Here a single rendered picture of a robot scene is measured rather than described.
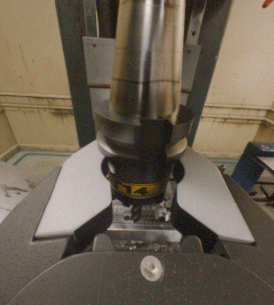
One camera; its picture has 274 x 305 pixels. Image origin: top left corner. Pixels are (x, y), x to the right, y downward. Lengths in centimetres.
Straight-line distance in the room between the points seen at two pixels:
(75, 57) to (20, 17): 56
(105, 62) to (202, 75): 45
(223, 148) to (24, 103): 166
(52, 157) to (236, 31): 158
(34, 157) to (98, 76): 102
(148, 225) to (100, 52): 67
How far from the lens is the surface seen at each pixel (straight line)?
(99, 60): 76
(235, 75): 133
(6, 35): 139
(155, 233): 45
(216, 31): 86
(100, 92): 78
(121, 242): 51
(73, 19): 84
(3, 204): 104
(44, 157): 153
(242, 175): 39
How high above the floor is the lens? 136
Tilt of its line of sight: 32 degrees down
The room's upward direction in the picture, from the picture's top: 4 degrees clockwise
